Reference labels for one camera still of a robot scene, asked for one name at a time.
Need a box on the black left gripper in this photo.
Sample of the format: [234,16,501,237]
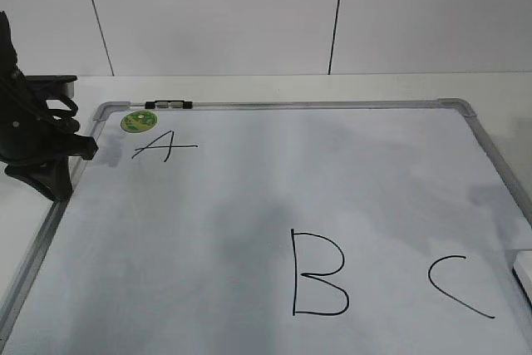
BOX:
[1,12,98,201]

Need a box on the white whiteboard eraser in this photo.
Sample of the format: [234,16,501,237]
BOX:
[513,259,532,302]

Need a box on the green round magnet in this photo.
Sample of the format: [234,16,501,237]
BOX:
[121,111,158,133]

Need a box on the white aluminium-framed whiteboard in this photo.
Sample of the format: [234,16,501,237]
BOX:
[1,99,531,354]

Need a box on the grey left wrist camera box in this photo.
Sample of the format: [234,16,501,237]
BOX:
[26,75,77,99]

